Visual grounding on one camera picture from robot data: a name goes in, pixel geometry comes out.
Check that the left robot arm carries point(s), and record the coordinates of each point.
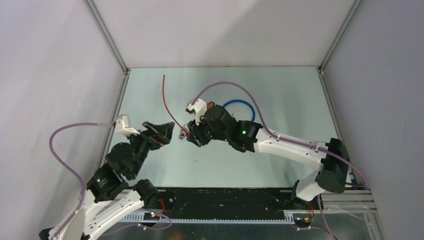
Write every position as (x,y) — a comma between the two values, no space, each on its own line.
(94,214)

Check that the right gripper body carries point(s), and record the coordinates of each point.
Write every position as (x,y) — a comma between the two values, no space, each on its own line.
(203,133)

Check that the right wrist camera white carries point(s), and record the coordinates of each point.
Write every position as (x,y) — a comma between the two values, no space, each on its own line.
(197,108)

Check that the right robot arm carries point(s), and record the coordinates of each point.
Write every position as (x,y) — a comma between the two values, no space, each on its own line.
(329,172)

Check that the blue cable lock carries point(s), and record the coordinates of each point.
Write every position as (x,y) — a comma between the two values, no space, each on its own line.
(241,108)

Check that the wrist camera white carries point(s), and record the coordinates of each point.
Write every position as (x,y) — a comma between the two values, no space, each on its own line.
(122,126)
(197,108)

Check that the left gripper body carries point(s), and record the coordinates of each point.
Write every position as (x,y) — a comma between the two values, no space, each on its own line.
(155,141)

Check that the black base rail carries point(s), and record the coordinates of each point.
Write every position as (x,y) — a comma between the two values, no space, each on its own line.
(212,203)

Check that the silver key bunch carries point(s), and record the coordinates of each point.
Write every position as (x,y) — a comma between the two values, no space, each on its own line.
(182,135)

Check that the orange black padlock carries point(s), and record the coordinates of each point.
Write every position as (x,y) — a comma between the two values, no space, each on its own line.
(210,105)

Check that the red cable padlock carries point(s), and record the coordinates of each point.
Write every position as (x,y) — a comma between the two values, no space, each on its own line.
(169,106)

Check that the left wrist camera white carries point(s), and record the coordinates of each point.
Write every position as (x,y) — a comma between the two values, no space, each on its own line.
(122,126)

